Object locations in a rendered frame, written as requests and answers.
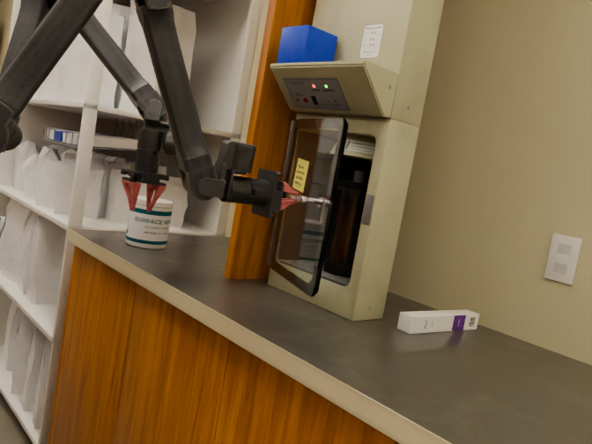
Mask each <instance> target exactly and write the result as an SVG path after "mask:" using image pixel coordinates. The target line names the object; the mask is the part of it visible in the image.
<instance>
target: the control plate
mask: <svg viewBox="0 0 592 444"><path fill-rule="evenodd" d="M283 80H284V82H285V85H286V87H287V90H288V92H289V93H290V95H291V97H292V100H293V102H294V105H295V107H299V108H314V109H329V110H344V111H350V109H349V107H348V104H347V102H346V100H345V97H344V94H343V92H342V89H341V87H340V84H339V83H338V81H337V78H283ZM312 85H315V88H313V87H312ZM324 85H327V86H328V88H325V86H324ZM310 96H315V97H316V99H317V102H318V104H319V105H315V104H314V102H313V101H312V99H311V97H310ZM297 98H298V99H299V100H300V101H297V100H296V99H297ZM304 98H307V100H308V103H306V102H304V100H303V99H304ZM321 99H323V100H324V102H322V101H321ZM328 99H330V102H328ZM335 99H337V102H335Z"/></svg>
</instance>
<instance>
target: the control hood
mask: <svg viewBox="0 0 592 444"><path fill-rule="evenodd" d="M270 69H271V71H272V73H273V75H274V77H275V79H276V80H277V83H278V85H279V88H280V90H281V92H282V94H283V95H284V97H285V100H286V102H287V104H288V106H289V108H290V109H291V110H292V111H294V112H301V113H315V114H328V115H354V116H367V117H380V118H389V117H390V114H391V109H392V104H393V99H394V95H395V89H396V81H397V77H398V74H397V73H396V72H394V71H392V70H388V69H385V68H383V67H381V66H379V65H376V64H374V63H370V62H368V61H337V62H311V63H272V64H271V65H270ZM283 78H337V81H338V83H339V84H340V87H341V89H342V92H343V94H344V97H345V100H346V102H347V104H348V107H349V109H350V111H344V110H329V109H314V108H299V107H295V105H294V102H293V100H292V97H291V95H290V93H289V92H288V90H287V87H286V85H285V82H284V80H283Z"/></svg>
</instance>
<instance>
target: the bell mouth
mask: <svg viewBox="0 0 592 444"><path fill-rule="evenodd" d="M375 144H376V140H375V137H366V136H360V135H353V134H347V137H346V141H345V147H344V156H343V157H346V158H351V159H360V160H365V161H371V162H373V157H374V149H375Z"/></svg>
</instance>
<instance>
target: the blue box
mask: <svg viewBox="0 0 592 444"><path fill-rule="evenodd" d="M336 45H337V36H335V35H334V34H331V33H327V32H325V31H323V30H321V29H319V28H316V27H314V26H311V25H304V26H288V27H283V29H282V33H281V38H280V44H279V50H278V55H277V63H311V62H333V61H334V55H335V50H336Z"/></svg>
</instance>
